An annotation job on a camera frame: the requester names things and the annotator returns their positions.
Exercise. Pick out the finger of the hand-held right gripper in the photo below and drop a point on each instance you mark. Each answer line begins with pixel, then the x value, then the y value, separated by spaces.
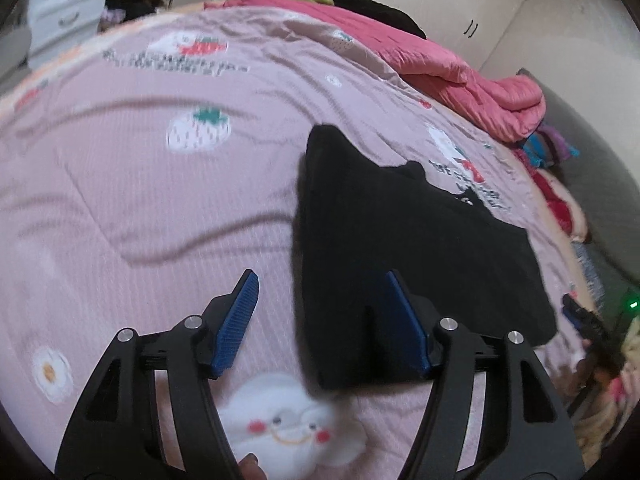
pixel 580 315

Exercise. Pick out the person's left hand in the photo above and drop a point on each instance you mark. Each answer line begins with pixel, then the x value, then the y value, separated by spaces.
pixel 250 467

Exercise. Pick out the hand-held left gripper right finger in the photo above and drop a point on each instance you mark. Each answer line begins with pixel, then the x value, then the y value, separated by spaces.
pixel 405 325

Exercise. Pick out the striped colourful cloth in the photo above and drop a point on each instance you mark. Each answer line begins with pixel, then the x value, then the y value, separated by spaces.
pixel 547 147

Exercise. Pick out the grey padded headboard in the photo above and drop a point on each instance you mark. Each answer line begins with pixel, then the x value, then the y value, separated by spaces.
pixel 595 170

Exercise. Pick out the black cloth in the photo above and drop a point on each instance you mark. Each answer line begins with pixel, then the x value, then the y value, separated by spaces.
pixel 370 7

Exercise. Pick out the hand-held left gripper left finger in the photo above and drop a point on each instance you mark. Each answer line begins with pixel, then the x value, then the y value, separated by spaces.
pixel 235 325

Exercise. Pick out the white drawer cabinet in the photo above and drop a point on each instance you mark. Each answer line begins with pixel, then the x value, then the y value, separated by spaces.
pixel 65 10

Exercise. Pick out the red cloth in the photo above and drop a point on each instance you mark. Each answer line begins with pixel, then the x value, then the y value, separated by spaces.
pixel 557 205

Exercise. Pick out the pink strawberry printed blanket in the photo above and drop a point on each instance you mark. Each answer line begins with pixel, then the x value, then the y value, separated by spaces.
pixel 150 200

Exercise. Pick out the pink quilt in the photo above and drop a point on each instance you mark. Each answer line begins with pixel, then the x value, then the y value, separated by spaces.
pixel 450 60

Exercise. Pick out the black pants with orange cuffs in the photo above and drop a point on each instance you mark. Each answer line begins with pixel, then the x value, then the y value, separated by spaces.
pixel 400 240

